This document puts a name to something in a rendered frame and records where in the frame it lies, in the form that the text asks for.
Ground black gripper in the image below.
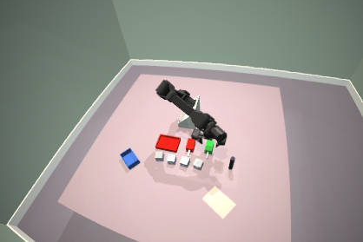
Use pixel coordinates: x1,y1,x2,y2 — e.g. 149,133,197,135
191,128,227,147

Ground red tray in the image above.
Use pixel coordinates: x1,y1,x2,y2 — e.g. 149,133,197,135
155,134,181,153

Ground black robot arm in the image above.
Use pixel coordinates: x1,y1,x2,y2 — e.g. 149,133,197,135
155,80,228,142

